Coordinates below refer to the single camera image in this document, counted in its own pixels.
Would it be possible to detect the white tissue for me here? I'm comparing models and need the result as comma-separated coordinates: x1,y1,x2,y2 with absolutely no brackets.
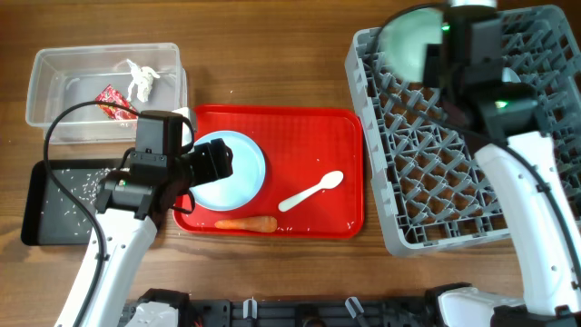
126,59,160,103

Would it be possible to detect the red snack wrapper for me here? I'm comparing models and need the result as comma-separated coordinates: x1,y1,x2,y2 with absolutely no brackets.
95,84,137,121

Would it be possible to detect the mint green bowl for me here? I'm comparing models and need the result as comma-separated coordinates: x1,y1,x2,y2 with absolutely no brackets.
379,8,443,83

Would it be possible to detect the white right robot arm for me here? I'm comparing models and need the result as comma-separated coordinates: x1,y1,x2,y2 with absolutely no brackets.
424,1,580,326

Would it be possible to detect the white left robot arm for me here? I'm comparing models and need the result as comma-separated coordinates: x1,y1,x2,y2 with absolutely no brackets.
56,111,233,326

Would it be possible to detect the grey dishwasher rack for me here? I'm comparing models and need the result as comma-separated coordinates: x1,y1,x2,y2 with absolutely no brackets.
345,5,580,256

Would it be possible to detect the light blue plate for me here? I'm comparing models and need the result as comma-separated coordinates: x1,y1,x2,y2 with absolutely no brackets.
191,131,266,212

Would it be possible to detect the orange carrot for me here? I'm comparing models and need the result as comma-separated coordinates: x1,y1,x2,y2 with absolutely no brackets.
214,216,278,233

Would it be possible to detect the red plastic tray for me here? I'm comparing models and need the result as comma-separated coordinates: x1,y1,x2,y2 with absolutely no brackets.
173,104,364,239

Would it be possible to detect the white plastic spoon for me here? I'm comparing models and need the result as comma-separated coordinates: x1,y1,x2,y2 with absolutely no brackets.
278,171,344,213

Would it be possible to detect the black tray bin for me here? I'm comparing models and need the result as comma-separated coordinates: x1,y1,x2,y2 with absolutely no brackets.
21,158,120,246

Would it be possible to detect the clear plastic bin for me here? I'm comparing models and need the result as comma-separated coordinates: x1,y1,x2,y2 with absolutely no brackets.
25,43,188,144

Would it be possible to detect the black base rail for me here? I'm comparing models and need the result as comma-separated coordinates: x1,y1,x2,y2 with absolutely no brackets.
122,297,455,327

